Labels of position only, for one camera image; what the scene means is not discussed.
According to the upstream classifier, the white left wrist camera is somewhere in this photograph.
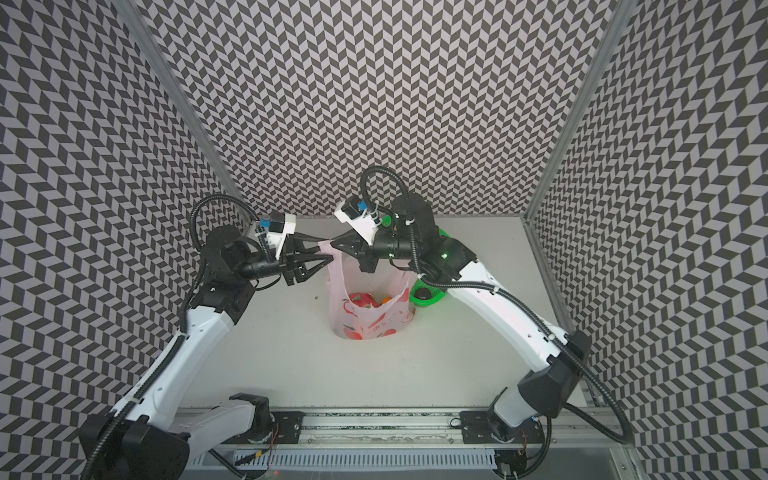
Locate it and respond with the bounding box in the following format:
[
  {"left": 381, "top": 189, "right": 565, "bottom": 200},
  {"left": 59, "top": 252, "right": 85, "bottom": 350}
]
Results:
[{"left": 250, "top": 212, "right": 297, "bottom": 259}]

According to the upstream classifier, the white vented cable tray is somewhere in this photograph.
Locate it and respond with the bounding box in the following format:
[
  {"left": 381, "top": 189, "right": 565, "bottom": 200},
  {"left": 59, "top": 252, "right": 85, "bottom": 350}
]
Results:
[{"left": 240, "top": 449, "right": 497, "bottom": 472}]

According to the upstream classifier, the aluminium corner post left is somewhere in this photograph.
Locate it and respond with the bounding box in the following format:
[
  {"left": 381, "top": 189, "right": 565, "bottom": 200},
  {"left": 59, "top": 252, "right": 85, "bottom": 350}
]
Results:
[{"left": 111, "top": 0, "right": 244, "bottom": 200}]

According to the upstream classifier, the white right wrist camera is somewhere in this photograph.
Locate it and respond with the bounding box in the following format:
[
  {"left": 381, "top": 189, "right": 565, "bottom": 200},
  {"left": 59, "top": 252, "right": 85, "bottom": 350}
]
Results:
[{"left": 334, "top": 195, "right": 382, "bottom": 245}]

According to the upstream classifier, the aluminium corner post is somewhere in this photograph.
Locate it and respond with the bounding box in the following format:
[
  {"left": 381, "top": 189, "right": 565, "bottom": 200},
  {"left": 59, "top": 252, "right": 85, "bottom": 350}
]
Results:
[
  {"left": 111, "top": 0, "right": 244, "bottom": 200},
  {"left": 523, "top": 0, "right": 638, "bottom": 224}
]

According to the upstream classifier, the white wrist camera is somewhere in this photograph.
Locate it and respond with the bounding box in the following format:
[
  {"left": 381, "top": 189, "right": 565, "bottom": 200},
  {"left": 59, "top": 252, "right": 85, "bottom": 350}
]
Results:
[
  {"left": 334, "top": 195, "right": 382, "bottom": 245},
  {"left": 250, "top": 212, "right": 297, "bottom": 259}
]

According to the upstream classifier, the green plastic basket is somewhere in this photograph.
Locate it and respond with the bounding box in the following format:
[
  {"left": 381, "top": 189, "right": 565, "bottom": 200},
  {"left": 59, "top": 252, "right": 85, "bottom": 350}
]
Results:
[{"left": 407, "top": 224, "right": 448, "bottom": 307}]

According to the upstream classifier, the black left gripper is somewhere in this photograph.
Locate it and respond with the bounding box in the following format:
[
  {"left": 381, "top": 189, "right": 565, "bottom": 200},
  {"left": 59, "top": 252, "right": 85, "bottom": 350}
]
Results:
[{"left": 235, "top": 231, "right": 334, "bottom": 287}]

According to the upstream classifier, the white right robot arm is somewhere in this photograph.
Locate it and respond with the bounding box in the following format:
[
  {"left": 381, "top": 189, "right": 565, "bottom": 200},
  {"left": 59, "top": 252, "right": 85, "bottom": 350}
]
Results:
[{"left": 331, "top": 194, "right": 591, "bottom": 442}]

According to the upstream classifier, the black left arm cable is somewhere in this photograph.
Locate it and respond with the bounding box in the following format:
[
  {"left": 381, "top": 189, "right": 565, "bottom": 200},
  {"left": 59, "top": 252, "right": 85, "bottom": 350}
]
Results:
[{"left": 179, "top": 193, "right": 283, "bottom": 331}]

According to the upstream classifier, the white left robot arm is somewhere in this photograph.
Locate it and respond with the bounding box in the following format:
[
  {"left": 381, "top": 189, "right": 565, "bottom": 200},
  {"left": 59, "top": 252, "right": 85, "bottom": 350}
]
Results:
[{"left": 78, "top": 225, "right": 332, "bottom": 479}]

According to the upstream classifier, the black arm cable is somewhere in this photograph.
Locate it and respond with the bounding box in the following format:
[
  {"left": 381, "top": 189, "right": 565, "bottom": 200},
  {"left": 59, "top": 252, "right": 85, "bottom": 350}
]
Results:
[
  {"left": 358, "top": 165, "right": 637, "bottom": 446},
  {"left": 179, "top": 193, "right": 283, "bottom": 331}
]

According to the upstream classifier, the aluminium corner post right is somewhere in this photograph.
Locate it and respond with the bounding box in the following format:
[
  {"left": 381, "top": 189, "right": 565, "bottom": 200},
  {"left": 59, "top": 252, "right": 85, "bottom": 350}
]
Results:
[{"left": 523, "top": 0, "right": 638, "bottom": 224}]

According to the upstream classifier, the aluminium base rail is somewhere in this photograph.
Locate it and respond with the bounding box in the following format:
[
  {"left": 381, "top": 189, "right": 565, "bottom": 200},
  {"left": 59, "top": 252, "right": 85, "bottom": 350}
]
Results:
[{"left": 203, "top": 407, "right": 613, "bottom": 448}]

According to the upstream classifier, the pink plastic bag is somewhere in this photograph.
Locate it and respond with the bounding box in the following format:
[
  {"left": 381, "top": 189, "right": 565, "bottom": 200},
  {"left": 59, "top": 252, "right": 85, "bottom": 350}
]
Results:
[{"left": 320, "top": 241, "right": 416, "bottom": 340}]

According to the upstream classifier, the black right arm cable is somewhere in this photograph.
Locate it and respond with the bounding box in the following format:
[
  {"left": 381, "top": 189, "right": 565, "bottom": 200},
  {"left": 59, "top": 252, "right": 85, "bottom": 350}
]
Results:
[{"left": 358, "top": 165, "right": 637, "bottom": 446}]

